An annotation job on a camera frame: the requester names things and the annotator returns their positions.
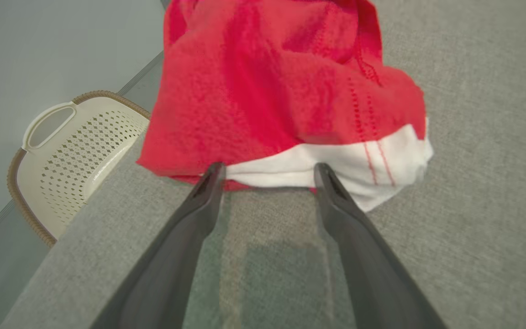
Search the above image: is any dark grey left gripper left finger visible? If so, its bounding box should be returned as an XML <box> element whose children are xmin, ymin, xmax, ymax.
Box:
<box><xmin>90</xmin><ymin>162</ymin><xmax>227</xmax><ymax>329</ymax></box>

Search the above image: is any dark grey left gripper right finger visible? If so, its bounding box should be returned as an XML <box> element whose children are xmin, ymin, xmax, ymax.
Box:
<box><xmin>313</xmin><ymin>162</ymin><xmax>449</xmax><ymax>329</ymax></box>

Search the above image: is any red and white basketball jersey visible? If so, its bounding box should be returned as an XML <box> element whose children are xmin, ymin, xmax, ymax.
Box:
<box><xmin>136</xmin><ymin>0</ymin><xmax>434</xmax><ymax>213</ymax></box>

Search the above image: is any cream perforated laundry basket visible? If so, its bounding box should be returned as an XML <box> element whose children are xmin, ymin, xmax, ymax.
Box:
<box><xmin>7</xmin><ymin>90</ymin><xmax>152</xmax><ymax>248</ymax></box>

